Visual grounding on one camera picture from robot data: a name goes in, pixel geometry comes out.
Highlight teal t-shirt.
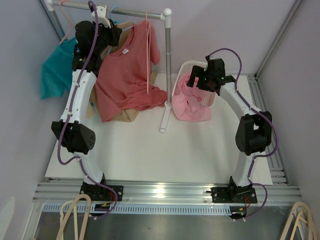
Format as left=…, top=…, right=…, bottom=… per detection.
left=40, top=38, right=77, bottom=100

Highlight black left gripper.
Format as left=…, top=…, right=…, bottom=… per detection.
left=92, top=19, right=122, bottom=55

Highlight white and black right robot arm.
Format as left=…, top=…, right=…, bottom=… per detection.
left=187, top=57, right=272, bottom=203

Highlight pink wire hanger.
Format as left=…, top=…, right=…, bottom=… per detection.
left=145, top=11, right=151, bottom=94

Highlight aluminium mounting rail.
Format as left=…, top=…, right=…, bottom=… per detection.
left=33, top=179, right=303, bottom=206

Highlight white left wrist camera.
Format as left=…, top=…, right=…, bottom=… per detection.
left=90, top=4, right=111, bottom=28

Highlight white and grey clothes rack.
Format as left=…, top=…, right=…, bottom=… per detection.
left=41, top=0, right=173, bottom=133

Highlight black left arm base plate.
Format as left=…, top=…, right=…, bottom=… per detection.
left=79, top=182, right=124, bottom=202

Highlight beige wooden hangers right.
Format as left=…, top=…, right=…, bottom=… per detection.
left=280, top=201, right=318, bottom=240

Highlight pink t-shirt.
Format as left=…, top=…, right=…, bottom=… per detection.
left=172, top=71, right=213, bottom=121

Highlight beige wooden hangers left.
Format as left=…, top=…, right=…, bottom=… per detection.
left=55, top=194, right=92, bottom=240

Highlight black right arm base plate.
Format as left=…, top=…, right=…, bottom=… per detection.
left=205, top=186, right=258, bottom=204

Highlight white slotted cable duct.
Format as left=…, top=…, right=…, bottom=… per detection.
left=42, top=202, right=232, bottom=216

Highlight tan t-shirt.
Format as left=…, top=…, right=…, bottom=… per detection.
left=86, top=21, right=159, bottom=124

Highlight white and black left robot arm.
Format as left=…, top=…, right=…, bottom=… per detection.
left=51, top=20, right=122, bottom=201

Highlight white perforated plastic basket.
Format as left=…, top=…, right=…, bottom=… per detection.
left=172, top=59, right=216, bottom=113

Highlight coral red t-shirt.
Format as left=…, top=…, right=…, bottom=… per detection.
left=94, top=19, right=168, bottom=123

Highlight pink hanger at rack end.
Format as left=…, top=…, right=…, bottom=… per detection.
left=58, top=0, right=76, bottom=45

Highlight beige wooden hangers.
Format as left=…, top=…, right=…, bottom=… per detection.
left=55, top=194, right=92, bottom=240
left=280, top=201, right=318, bottom=240

